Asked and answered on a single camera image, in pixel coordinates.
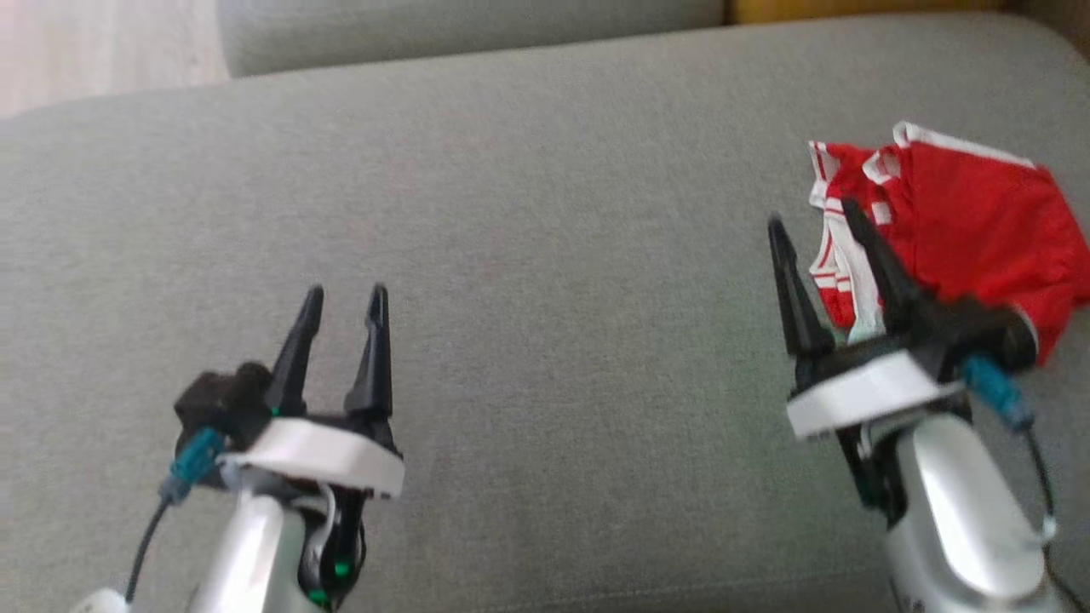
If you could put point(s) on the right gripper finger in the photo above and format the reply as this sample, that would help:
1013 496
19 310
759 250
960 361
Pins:
886 272
800 298

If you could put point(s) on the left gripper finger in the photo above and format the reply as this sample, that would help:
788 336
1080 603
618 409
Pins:
298 358
373 358

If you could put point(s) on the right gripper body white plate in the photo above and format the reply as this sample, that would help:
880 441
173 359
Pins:
869 392

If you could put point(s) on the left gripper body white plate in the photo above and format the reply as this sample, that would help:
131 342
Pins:
324 451

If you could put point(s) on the red shorts with white stripe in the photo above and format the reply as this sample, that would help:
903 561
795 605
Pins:
971 221

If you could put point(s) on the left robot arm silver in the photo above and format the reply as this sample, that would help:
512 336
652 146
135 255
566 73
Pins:
247 553

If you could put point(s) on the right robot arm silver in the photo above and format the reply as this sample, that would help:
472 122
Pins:
962 519

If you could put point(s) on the grey sofa seat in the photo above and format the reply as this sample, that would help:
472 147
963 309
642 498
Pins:
528 298

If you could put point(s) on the yellow cushion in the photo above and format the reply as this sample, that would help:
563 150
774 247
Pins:
851 8

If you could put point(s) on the grey sofa back cushion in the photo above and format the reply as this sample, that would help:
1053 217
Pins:
468 30

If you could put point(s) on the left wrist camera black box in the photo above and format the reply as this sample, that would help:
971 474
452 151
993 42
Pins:
223 400

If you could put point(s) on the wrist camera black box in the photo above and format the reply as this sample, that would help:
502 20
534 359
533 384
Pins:
223 400
979 332

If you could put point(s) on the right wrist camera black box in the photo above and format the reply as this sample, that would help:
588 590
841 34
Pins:
979 332

